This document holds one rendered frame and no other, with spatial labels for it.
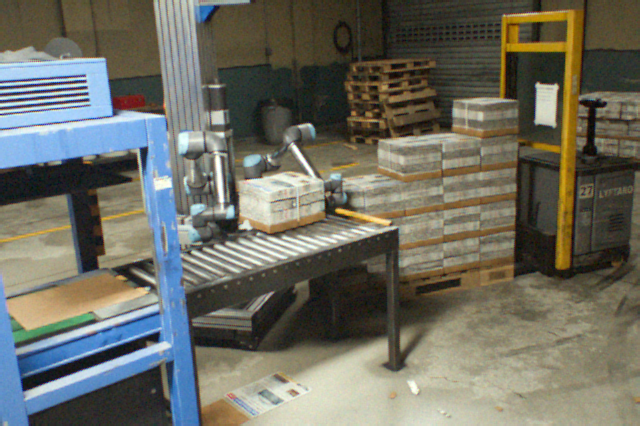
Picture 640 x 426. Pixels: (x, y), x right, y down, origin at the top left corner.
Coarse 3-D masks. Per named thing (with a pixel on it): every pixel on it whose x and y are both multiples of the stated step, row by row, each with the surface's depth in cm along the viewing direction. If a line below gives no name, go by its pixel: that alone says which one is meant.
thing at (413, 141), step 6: (396, 138) 458; (402, 138) 458; (408, 138) 456; (414, 138) 455; (420, 138) 453; (396, 144) 434; (402, 144) 433; (408, 144) 432; (414, 144) 431; (420, 144) 430; (426, 144) 429; (432, 144) 430
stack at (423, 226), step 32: (352, 192) 417; (384, 192) 426; (416, 192) 435; (448, 192) 444; (480, 192) 452; (416, 224) 440; (448, 224) 450; (384, 256) 437; (416, 256) 445; (448, 256) 455; (384, 288) 466
